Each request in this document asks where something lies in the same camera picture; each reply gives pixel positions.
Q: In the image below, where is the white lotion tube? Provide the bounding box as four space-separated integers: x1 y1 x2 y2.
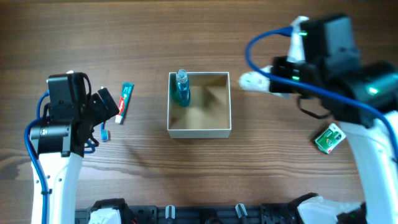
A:
239 71 290 99

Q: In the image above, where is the green soap box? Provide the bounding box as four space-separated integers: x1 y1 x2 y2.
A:
313 123 346 154

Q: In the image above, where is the teal mouthwash bottle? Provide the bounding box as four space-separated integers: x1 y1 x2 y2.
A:
173 69 190 107

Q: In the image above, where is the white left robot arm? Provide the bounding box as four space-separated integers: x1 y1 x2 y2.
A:
24 72 119 223

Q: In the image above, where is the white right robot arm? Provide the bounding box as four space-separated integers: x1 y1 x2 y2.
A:
270 14 397 223

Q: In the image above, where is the Colgate toothpaste tube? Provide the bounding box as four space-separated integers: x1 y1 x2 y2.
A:
115 82 134 124

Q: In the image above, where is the blue white toothbrush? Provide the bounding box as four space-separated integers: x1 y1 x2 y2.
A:
100 122 109 142

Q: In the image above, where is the white cardboard box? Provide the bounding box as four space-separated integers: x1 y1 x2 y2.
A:
167 72 232 139

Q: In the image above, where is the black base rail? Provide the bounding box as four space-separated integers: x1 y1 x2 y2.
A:
74 198 312 224

